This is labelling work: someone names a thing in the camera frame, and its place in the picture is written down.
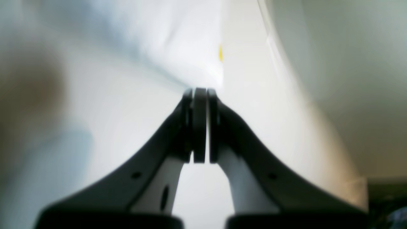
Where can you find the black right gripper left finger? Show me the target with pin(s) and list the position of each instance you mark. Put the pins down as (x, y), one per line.
(140, 193)

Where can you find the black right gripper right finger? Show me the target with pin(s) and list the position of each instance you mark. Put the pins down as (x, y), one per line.
(266, 193)

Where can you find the white printed T-shirt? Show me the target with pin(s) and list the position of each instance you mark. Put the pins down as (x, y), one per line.
(85, 84)

